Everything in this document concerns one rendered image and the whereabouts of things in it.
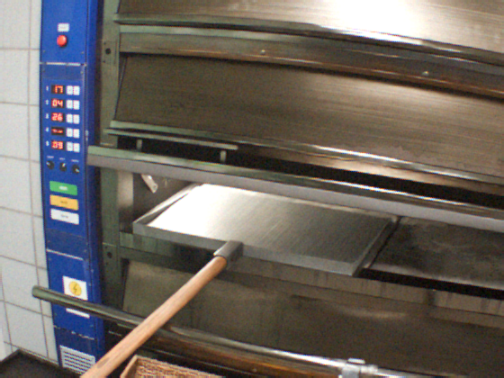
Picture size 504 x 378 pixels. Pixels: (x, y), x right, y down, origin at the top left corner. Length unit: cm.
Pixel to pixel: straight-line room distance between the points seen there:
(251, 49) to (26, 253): 89
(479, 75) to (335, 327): 69
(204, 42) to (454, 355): 91
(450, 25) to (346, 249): 64
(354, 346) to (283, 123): 54
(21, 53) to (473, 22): 115
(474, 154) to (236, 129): 53
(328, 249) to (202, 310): 34
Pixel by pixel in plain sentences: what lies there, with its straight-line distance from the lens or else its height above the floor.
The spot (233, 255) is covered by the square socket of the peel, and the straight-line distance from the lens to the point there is 186.
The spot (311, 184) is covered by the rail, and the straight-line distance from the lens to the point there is 164.
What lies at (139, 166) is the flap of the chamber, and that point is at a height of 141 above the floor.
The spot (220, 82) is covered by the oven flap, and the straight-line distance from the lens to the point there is 184.
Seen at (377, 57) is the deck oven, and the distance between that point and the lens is 170.
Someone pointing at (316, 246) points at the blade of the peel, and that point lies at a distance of 198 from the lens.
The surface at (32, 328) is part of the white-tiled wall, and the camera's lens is 239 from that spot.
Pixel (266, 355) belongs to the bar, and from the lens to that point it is 154.
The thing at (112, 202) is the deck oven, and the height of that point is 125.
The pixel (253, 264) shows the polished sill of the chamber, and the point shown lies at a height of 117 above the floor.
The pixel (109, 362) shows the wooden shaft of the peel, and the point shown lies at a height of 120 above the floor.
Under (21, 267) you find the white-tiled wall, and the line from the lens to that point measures 231.
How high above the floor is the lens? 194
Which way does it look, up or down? 20 degrees down
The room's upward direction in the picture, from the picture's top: 2 degrees clockwise
